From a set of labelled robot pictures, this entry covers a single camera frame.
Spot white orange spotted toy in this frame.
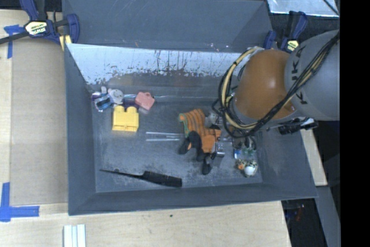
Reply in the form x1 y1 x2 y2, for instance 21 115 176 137
235 157 258 178

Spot clear plastic tube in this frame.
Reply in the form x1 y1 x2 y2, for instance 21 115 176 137
145 131 182 143

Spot grey metal bin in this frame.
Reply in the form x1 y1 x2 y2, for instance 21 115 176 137
60 0 319 216

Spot black tail comb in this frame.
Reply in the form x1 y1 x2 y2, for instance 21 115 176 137
99 168 183 189

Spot pink toy bag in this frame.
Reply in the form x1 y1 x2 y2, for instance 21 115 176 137
134 91 156 111

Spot yellow toy building brick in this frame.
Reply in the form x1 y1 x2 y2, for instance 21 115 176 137
112 105 140 133

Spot white and blue toy figure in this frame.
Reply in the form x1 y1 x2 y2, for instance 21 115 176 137
91 86 125 113

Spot pale wood flat board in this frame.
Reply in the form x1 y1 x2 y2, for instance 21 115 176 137
10 40 69 207

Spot black cylinder on white bracket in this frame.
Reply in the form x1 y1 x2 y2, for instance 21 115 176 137
277 117 319 135

